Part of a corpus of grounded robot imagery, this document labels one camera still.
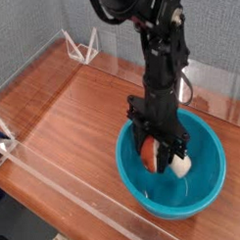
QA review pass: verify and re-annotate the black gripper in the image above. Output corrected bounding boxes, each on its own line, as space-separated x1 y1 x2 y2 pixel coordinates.
124 79 192 175

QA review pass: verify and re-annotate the red white toy mushroom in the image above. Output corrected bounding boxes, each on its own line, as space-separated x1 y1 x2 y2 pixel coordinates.
140 135 192 177

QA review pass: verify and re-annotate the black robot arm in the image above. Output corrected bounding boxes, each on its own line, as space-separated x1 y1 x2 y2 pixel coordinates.
89 0 191 177

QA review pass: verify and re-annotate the blue plastic bowl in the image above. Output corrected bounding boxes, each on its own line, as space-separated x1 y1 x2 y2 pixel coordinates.
116 109 226 220

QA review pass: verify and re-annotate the black cable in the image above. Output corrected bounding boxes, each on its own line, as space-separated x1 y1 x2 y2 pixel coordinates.
174 69 194 107

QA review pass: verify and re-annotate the clear acrylic back wall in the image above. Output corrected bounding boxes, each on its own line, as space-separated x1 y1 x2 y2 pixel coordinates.
90 30 240 126

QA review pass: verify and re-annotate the clear acrylic wall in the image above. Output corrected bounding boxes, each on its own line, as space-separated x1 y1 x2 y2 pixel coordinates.
0 29 64 92
90 30 240 126
0 140 179 240

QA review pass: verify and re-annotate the clear acrylic corner bracket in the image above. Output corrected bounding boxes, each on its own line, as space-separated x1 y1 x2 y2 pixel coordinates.
62 26 100 65

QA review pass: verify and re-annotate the clear acrylic left wall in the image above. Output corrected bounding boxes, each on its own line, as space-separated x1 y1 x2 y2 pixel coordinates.
0 29 64 92

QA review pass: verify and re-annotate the clear acrylic front wall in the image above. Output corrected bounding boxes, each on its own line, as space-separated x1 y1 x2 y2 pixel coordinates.
0 140 179 240

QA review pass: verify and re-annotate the clear acrylic left bracket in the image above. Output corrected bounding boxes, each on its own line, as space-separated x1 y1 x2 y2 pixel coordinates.
0 118 17 167

